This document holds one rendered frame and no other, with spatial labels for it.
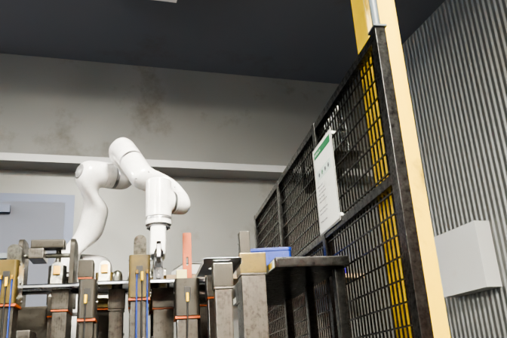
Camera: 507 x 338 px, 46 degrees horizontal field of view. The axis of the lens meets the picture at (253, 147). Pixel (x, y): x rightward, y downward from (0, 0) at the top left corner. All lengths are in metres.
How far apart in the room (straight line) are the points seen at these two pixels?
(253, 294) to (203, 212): 3.37
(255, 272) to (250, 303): 0.09
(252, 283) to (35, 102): 3.81
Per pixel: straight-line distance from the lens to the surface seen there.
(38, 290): 2.00
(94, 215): 2.38
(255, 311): 1.78
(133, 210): 5.03
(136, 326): 1.66
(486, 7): 4.65
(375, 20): 1.65
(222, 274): 1.54
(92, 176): 2.32
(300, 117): 5.72
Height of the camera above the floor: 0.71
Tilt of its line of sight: 21 degrees up
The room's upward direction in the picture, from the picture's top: 3 degrees counter-clockwise
